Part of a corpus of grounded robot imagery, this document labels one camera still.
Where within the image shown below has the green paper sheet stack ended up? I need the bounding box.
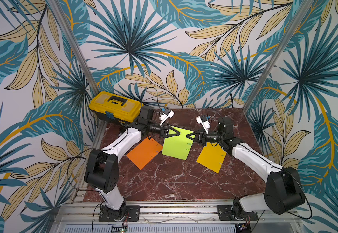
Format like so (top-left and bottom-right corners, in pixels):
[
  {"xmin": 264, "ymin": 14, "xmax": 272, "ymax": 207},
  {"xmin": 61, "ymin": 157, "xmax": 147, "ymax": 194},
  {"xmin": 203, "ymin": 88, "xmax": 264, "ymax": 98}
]
[{"xmin": 162, "ymin": 126, "xmax": 193, "ymax": 160}]

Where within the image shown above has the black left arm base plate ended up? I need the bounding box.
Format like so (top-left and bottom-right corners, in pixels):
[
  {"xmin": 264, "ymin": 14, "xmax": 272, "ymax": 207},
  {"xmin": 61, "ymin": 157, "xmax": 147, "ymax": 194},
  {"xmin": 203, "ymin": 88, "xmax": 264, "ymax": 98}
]
[{"xmin": 99, "ymin": 205, "xmax": 140, "ymax": 222}]

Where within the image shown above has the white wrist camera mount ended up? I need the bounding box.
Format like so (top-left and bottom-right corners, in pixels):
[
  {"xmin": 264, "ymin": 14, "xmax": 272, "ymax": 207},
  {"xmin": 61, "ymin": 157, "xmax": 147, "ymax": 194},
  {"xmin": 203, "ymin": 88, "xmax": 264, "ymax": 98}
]
[
  {"xmin": 196, "ymin": 115, "xmax": 211, "ymax": 134},
  {"xmin": 160, "ymin": 107, "xmax": 174, "ymax": 125}
]

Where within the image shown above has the aluminium corner post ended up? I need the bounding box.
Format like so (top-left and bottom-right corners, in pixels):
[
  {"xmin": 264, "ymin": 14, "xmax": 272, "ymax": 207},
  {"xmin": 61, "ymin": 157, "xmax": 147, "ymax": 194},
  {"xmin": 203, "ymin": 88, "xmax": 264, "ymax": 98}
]
[
  {"xmin": 48, "ymin": 0, "xmax": 100, "ymax": 95},
  {"xmin": 243, "ymin": 1, "xmax": 313, "ymax": 115}
]

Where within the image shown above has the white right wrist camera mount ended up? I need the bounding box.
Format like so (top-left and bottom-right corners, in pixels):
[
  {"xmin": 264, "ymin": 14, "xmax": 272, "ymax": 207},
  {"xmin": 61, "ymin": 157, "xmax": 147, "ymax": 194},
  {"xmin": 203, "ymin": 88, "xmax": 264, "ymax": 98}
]
[{"xmin": 196, "ymin": 115, "xmax": 211, "ymax": 134}]

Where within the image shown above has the yellow black toolbox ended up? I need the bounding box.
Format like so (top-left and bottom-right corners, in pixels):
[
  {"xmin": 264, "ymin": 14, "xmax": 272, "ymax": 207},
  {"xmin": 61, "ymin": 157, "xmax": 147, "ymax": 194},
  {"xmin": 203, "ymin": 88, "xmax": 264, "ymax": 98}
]
[{"xmin": 89, "ymin": 91, "xmax": 143, "ymax": 124}]

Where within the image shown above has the aluminium corner post right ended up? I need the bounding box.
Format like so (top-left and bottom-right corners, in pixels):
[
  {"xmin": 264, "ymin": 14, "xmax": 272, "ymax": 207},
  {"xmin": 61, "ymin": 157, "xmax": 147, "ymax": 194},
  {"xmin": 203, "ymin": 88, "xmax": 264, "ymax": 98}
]
[{"xmin": 243, "ymin": 1, "xmax": 313, "ymax": 115}]

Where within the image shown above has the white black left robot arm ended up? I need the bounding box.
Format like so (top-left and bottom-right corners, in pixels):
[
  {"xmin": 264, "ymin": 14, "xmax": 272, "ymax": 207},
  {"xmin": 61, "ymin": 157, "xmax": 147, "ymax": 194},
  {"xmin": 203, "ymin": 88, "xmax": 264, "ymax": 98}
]
[{"xmin": 84, "ymin": 106, "xmax": 180, "ymax": 211}]

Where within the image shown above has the aluminium corner post left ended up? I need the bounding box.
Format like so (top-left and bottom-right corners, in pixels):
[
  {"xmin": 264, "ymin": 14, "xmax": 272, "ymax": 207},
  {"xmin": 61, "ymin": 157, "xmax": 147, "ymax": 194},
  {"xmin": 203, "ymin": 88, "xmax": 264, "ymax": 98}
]
[{"xmin": 48, "ymin": 0, "xmax": 100, "ymax": 95}]

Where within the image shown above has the orange paper sheet stack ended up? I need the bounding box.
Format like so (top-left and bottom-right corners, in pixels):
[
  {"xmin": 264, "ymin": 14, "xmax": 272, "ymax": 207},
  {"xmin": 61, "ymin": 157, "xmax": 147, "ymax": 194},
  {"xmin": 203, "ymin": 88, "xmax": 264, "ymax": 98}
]
[{"xmin": 127, "ymin": 138, "xmax": 163, "ymax": 170}]

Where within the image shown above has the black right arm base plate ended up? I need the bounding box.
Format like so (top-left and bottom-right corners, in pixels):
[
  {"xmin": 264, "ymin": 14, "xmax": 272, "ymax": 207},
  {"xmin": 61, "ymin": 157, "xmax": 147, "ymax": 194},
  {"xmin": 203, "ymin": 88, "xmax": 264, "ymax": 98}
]
[{"xmin": 217, "ymin": 205, "xmax": 258, "ymax": 222}]

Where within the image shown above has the yellow paper sheet stack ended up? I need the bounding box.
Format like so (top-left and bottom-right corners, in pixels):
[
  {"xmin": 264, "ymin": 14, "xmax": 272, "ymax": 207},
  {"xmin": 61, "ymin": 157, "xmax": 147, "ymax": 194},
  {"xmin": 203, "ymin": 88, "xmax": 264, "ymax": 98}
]
[{"xmin": 197, "ymin": 142, "xmax": 227, "ymax": 173}]

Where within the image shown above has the aluminium front rail frame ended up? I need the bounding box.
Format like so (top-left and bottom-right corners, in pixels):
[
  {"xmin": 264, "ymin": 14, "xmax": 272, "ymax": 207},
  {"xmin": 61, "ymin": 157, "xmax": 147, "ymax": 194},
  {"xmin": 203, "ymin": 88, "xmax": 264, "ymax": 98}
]
[{"xmin": 50, "ymin": 200, "xmax": 305, "ymax": 233}]

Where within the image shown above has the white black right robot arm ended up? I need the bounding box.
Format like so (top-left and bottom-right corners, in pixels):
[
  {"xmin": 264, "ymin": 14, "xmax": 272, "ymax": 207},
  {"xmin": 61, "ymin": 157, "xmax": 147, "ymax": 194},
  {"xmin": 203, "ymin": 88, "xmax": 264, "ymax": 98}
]
[{"xmin": 186, "ymin": 115, "xmax": 307, "ymax": 219}]

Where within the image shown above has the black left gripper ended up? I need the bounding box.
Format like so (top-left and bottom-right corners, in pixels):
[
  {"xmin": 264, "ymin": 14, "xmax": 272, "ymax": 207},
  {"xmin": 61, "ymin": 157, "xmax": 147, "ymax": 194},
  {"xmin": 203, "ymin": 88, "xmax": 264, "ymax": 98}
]
[{"xmin": 148, "ymin": 120, "xmax": 181, "ymax": 138}]

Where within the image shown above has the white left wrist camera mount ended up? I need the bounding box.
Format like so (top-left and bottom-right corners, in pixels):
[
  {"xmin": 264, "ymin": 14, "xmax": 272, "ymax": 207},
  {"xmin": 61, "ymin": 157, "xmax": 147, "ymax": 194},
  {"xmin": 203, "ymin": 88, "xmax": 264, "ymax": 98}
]
[{"xmin": 160, "ymin": 107, "xmax": 174, "ymax": 125}]

